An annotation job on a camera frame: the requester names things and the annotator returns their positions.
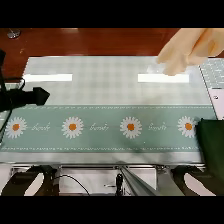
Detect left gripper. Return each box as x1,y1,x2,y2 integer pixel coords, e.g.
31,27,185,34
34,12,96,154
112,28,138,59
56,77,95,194
22,86,51,107

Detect cream garment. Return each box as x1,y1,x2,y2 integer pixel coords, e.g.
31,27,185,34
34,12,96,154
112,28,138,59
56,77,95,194
156,27,224,77

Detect dark green garment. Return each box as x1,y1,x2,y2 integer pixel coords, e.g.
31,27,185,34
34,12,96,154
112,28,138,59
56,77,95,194
195,117,224,175

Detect black cable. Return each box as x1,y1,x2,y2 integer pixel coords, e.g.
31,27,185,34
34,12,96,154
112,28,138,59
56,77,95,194
54,173,91,197

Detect silver frame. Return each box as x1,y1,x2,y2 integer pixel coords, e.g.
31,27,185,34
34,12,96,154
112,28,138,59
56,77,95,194
0,58,224,197

